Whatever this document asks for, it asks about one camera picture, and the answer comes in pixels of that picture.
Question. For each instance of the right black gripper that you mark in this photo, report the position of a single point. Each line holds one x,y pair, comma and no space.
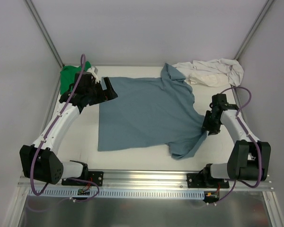
210,122

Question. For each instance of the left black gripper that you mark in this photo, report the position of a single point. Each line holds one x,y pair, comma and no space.
101,90

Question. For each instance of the blue t shirt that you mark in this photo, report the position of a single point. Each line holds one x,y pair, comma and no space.
150,112

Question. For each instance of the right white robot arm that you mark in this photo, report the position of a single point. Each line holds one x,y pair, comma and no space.
249,160

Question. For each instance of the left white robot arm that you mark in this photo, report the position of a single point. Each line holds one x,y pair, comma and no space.
39,160

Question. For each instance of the green t shirt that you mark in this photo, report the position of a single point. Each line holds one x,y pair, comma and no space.
67,77

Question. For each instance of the white t shirt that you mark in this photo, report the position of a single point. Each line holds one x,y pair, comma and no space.
231,68

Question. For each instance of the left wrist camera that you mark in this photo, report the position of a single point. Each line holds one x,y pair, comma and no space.
93,71

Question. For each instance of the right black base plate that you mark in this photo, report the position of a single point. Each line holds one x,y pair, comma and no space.
198,180

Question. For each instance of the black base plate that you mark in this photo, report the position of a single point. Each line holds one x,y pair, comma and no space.
93,176
198,180

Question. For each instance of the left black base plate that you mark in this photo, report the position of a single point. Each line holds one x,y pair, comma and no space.
93,176

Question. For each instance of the aluminium mounting rail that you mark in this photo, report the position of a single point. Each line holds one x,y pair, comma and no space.
161,180

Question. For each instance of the slotted white cable duct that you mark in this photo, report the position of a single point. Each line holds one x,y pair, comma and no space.
125,193

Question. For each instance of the left aluminium frame post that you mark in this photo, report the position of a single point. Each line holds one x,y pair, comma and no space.
45,34

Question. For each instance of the aluminium frame post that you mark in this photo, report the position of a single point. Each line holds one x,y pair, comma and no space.
255,26
45,34

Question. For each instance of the right aluminium frame post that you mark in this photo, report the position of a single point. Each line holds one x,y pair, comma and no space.
255,26

